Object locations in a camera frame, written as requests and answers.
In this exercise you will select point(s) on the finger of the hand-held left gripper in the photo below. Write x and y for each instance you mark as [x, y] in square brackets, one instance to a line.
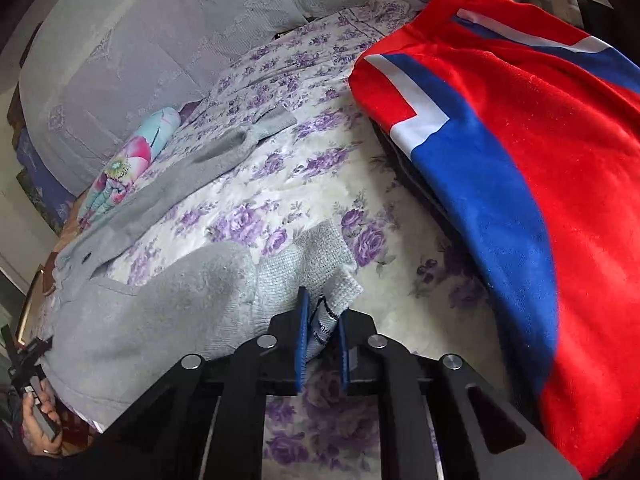
[32, 349]

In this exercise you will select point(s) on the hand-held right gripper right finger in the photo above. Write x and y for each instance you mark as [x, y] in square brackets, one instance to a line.
[344, 360]

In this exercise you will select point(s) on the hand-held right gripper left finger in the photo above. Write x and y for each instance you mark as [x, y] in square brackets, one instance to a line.
[301, 345]

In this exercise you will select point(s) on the grey knit sweater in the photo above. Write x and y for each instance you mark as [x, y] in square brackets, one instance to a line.
[165, 310]

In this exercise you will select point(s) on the person's left hand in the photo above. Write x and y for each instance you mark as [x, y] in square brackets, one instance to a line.
[32, 432]

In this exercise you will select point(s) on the purple floral bedsheet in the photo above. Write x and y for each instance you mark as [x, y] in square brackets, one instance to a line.
[310, 180]

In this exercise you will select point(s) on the blue patterned box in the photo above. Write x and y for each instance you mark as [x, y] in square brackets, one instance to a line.
[37, 180]

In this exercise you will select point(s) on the dark cloth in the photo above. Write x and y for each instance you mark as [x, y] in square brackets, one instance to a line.
[395, 160]

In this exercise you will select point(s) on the colourful floral pillow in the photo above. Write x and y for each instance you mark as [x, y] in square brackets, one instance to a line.
[132, 160]

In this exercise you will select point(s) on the red blue white garment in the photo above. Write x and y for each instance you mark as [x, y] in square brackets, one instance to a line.
[525, 185]

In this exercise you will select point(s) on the grey lace sofa cover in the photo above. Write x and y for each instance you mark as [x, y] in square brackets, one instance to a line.
[125, 60]

